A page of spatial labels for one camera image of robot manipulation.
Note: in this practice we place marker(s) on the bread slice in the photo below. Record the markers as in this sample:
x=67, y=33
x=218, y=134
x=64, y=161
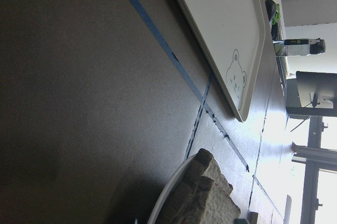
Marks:
x=203, y=202
x=204, y=164

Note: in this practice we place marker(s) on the white round plate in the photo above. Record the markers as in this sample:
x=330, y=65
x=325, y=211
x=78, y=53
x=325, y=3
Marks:
x=171, y=184

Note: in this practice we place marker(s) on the cream bear serving tray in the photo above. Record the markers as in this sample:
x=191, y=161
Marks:
x=231, y=34

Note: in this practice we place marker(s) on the green tool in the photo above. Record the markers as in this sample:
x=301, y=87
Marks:
x=273, y=10

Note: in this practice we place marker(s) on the black monitor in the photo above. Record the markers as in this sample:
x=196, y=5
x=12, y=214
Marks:
x=316, y=93

